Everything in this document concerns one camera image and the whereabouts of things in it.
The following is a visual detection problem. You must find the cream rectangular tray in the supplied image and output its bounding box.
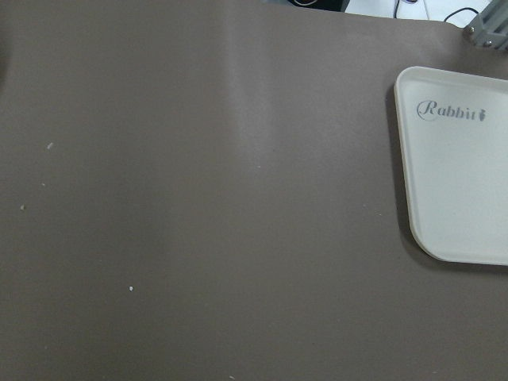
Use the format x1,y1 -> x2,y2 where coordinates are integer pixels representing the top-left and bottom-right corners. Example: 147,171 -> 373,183
394,67 -> 507,265

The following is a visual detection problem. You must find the aluminium frame post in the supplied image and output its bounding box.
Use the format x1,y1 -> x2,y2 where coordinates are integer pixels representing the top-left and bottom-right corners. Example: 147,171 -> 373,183
464,0 -> 508,52

